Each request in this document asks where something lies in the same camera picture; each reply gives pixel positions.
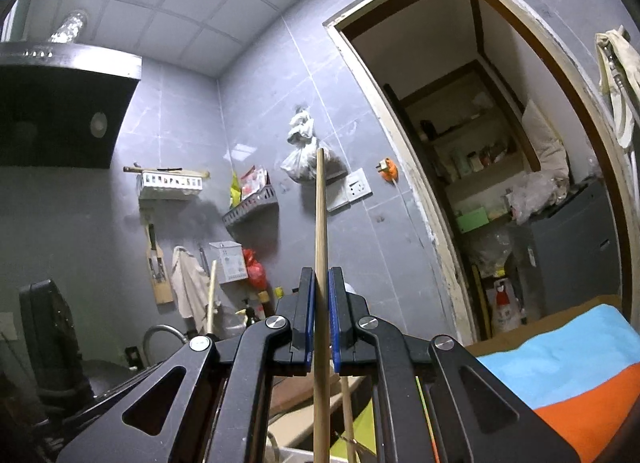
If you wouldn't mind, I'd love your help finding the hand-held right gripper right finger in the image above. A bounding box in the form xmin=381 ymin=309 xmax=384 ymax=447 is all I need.
xmin=327 ymin=267 xmax=582 ymax=463

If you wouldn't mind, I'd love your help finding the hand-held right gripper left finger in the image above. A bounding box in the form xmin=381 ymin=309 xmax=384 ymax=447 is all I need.
xmin=56 ymin=267 xmax=317 ymax=463

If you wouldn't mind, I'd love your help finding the brown wooden chopstick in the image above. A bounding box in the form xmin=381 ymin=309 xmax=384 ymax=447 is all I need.
xmin=341 ymin=376 xmax=360 ymax=463
xmin=313 ymin=147 xmax=331 ymax=463

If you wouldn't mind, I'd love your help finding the pale wooden chopstick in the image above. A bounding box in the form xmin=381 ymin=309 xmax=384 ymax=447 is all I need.
xmin=205 ymin=260 xmax=220 ymax=337

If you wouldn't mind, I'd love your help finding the red plastic bag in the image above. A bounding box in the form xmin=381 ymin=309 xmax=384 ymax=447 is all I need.
xmin=242 ymin=247 xmax=269 ymax=290

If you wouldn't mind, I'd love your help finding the beige hanging dish towel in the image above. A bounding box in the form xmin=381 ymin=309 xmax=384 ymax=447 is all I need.
xmin=170 ymin=245 xmax=222 ymax=320

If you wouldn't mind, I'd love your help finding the red snack packet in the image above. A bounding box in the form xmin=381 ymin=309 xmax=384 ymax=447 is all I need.
xmin=240 ymin=166 xmax=269 ymax=200

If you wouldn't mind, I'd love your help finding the chrome kitchen faucet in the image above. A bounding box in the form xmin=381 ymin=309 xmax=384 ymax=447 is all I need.
xmin=142 ymin=324 xmax=189 ymax=370

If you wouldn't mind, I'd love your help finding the wooden knife rack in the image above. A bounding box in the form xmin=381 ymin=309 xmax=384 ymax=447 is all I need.
xmin=145 ymin=223 xmax=174 ymax=305

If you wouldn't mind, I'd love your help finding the hanging clear plastic bag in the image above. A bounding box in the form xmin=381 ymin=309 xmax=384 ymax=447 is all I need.
xmin=279 ymin=105 xmax=347 ymax=184

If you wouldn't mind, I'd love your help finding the orange power plug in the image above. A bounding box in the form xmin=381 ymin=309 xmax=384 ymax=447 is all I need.
xmin=375 ymin=156 xmax=400 ymax=182

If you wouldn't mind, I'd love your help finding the green box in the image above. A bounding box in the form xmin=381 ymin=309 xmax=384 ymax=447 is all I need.
xmin=453 ymin=207 xmax=491 ymax=235

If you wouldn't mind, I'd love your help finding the red and white bag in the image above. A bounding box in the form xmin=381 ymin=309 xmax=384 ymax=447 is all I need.
xmin=492 ymin=277 xmax=524 ymax=335

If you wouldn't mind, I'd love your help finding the wooden storage shelf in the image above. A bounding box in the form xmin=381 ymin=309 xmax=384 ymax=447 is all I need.
xmin=382 ymin=59 xmax=543 ymax=224

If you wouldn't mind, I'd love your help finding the crumpled clear plastic bag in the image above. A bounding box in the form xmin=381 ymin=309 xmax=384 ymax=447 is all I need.
xmin=506 ymin=172 xmax=574 ymax=224

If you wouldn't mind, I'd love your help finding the multicolour striped cloth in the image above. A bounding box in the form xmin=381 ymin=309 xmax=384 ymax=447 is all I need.
xmin=330 ymin=304 xmax=640 ymax=463

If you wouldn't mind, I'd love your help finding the grey cabinet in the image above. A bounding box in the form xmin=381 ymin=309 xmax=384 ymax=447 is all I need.
xmin=512 ymin=180 xmax=624 ymax=320

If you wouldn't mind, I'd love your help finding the black kitchen appliance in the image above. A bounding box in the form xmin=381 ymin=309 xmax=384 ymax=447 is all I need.
xmin=18 ymin=279 xmax=97 ymax=410

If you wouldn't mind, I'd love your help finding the white pillow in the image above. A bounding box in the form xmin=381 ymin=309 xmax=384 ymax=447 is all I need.
xmin=519 ymin=100 xmax=571 ymax=187

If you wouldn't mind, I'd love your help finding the black range hood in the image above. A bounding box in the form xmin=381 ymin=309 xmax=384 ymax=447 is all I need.
xmin=0 ymin=41 xmax=144 ymax=170

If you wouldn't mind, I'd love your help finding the cream rubber glove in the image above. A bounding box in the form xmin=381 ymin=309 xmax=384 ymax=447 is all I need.
xmin=594 ymin=25 xmax=640 ymax=150

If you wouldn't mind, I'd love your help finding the white wall-mounted box holder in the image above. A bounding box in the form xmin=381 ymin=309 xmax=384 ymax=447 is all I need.
xmin=208 ymin=240 xmax=249 ymax=285

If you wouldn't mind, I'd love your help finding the grey corner wall shelf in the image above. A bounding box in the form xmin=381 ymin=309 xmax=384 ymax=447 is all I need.
xmin=222 ymin=185 xmax=279 ymax=229

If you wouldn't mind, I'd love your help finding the white wall socket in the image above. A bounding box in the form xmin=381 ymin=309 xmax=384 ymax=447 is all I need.
xmin=327 ymin=168 xmax=374 ymax=212

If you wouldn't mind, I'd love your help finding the wooden door frame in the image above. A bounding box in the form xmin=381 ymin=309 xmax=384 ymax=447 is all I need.
xmin=323 ymin=0 xmax=640 ymax=350

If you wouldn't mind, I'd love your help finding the white wall rack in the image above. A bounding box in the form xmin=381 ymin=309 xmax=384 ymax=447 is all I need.
xmin=123 ymin=165 xmax=211 ymax=202

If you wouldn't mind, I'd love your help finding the silver foil exhaust duct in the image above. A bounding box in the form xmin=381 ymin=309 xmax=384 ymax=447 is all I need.
xmin=47 ymin=10 xmax=89 ymax=44

